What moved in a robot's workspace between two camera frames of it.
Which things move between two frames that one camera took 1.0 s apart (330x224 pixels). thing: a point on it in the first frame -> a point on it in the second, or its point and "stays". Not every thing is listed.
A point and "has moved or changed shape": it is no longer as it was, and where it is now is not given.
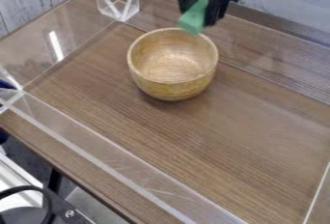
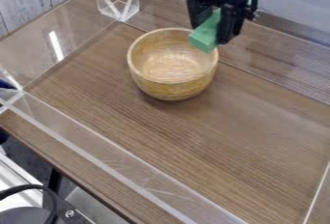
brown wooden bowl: x=171 y=64 stays
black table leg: x=54 y=181 stays
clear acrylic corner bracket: x=118 y=10 stays
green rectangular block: x=191 y=21 has moved or changed shape
